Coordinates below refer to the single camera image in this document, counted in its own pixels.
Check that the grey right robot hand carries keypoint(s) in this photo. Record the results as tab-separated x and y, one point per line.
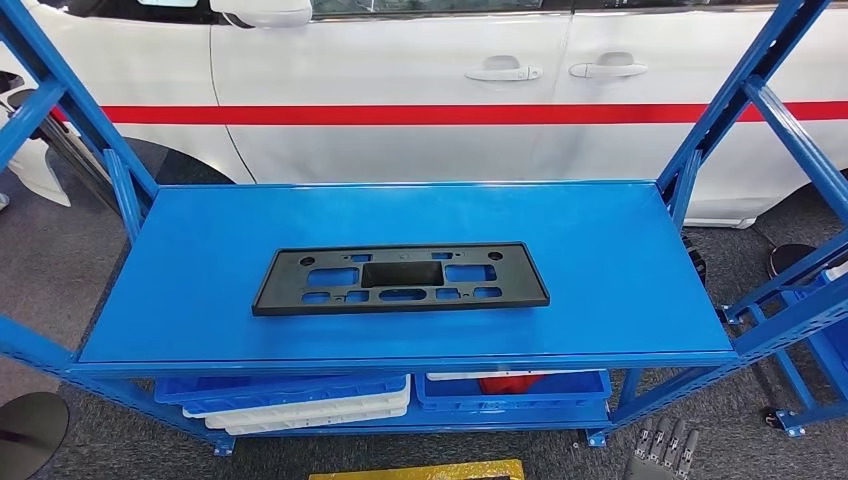
659	464

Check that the black plastic plate frame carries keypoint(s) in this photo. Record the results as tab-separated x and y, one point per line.
404	273

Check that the red plastic part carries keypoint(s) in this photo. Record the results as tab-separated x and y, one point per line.
507	384

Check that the blue metal shelf rack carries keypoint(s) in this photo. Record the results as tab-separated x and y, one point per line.
424	212

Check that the blue plastic crate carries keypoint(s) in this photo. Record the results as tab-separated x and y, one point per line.
265	387
517	401

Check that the black ribbed stand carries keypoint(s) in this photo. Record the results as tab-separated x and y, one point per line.
694	262

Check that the black round base disc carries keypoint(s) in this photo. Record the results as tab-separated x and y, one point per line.
30	437
792	258

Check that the yellow floor tape square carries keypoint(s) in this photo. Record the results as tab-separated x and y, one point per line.
397	472

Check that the white plastic tray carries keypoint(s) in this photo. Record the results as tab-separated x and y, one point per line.
298	407
298	422

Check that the white car red stripe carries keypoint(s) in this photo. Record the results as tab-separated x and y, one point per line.
397	152

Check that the white car body panel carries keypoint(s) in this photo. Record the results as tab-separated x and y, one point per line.
40	175

